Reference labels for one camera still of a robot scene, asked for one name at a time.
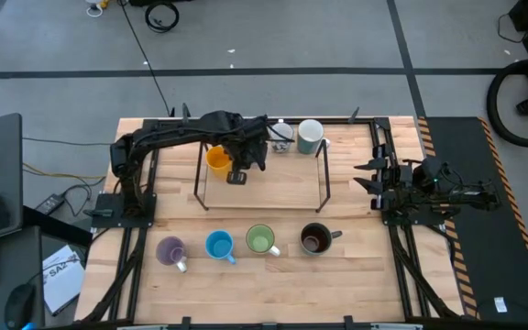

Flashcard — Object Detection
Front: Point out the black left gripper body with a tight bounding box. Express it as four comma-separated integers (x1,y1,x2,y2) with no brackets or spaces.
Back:
225,115,270,186

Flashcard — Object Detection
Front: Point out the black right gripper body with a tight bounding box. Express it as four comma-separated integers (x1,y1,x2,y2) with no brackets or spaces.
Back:
370,144,405,211

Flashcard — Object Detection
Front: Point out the white blue patterned mug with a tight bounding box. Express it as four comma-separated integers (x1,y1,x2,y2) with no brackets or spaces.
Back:
268,119,296,155

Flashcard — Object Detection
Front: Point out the yellow mug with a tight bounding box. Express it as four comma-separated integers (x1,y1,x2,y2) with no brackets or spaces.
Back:
205,145,234,181

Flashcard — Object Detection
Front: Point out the teal mug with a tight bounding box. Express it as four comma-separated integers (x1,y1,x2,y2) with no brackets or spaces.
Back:
296,118,332,156

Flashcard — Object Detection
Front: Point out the blue brown speckled mug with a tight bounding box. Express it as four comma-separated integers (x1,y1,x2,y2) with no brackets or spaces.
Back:
299,222,344,257

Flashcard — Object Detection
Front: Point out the green and white mug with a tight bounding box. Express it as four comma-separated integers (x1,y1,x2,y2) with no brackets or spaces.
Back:
245,223,281,258

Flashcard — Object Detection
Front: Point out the light blue mug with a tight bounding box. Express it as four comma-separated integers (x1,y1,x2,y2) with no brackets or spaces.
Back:
204,229,237,266

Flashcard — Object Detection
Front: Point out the pale purple mug white handle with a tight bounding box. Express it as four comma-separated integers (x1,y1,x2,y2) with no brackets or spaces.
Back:
155,236,189,274

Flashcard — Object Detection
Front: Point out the black hazard striped floor mat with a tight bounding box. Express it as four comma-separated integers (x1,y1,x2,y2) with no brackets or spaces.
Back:
417,116,528,325

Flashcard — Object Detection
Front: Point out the black power adapter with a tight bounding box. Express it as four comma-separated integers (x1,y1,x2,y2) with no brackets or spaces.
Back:
34,193,66,215

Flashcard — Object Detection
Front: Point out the white printed booklet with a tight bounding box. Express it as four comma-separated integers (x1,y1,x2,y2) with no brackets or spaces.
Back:
41,245,86,316

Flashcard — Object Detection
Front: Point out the black low desk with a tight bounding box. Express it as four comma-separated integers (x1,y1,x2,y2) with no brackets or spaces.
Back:
0,205,94,330

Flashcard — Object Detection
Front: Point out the black computer mouse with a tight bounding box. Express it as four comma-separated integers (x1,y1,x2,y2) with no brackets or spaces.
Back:
5,282,37,330

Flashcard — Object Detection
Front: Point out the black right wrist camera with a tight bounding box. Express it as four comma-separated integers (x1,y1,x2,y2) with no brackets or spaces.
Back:
400,163,416,189

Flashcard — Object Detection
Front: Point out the wooden shelf rack black frame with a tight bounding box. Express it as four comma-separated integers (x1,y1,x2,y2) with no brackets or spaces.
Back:
193,137,332,215

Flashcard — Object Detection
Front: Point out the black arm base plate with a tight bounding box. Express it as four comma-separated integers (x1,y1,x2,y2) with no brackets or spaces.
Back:
92,192,158,229
380,192,446,226

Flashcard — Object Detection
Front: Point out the black aluminium table frame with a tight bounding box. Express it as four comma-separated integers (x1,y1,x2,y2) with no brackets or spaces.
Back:
78,104,465,330

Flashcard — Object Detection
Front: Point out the long black floor cable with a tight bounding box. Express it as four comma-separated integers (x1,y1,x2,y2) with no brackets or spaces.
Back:
117,0,176,116

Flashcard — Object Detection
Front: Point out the coiled black cable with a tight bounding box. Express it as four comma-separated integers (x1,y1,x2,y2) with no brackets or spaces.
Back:
144,2,181,33

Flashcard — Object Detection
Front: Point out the thin black floor cable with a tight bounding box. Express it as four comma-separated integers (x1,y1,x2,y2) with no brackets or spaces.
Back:
22,136,112,147

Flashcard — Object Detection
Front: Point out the yellow floor cable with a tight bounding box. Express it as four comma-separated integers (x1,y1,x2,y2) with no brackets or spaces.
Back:
22,162,107,181

